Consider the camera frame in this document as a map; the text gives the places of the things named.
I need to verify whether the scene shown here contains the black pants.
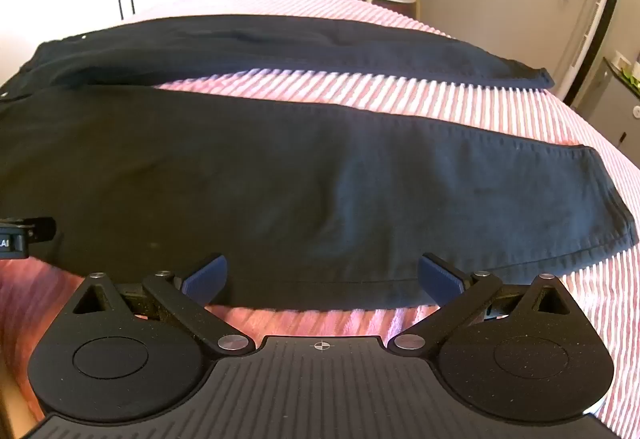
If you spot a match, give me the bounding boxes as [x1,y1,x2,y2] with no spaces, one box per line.
[0,14,640,312]

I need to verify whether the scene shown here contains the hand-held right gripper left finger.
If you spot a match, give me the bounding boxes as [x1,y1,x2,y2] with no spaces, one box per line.
[70,255,256,357]

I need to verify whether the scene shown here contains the grey cabinet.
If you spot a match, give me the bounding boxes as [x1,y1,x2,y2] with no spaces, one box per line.
[570,55,640,156]

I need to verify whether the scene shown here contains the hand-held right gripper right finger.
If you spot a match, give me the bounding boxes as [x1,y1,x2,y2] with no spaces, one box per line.
[392,253,573,356]

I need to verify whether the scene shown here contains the pink striped blanket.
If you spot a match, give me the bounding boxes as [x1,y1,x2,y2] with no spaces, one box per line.
[0,0,640,439]

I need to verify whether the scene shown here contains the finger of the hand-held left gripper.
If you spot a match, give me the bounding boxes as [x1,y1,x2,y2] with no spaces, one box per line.
[29,217,57,241]

